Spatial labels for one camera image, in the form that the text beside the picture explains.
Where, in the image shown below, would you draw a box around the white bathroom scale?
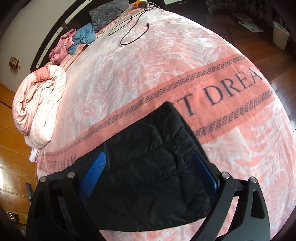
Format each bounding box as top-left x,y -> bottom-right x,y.
238,21 -> 264,33

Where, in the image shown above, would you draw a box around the brown wall switch plate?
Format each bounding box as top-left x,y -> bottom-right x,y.
9,56 -> 19,70

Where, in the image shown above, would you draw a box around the black quilted pants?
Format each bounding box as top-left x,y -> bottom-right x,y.
40,101 -> 223,232

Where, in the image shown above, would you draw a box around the grey pillow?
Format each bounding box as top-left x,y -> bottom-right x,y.
89,0 -> 130,33

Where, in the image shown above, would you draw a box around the black charging cable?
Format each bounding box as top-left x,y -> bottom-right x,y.
108,9 -> 150,46

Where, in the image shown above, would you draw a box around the rolled pink comforter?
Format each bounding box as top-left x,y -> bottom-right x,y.
12,65 -> 67,149

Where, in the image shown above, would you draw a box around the pink garment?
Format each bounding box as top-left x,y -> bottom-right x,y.
49,29 -> 76,65

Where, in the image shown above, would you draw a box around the pink patterned bed blanket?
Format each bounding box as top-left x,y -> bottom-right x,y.
37,8 -> 295,237

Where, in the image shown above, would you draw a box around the orange charger box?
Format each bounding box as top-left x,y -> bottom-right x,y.
133,0 -> 149,9

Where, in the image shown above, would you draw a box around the blue garment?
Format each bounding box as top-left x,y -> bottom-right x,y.
68,23 -> 96,55

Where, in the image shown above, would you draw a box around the white trash bin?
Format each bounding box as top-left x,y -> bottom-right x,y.
273,21 -> 290,50

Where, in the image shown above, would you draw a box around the black headboard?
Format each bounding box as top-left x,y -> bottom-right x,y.
30,0 -> 112,72

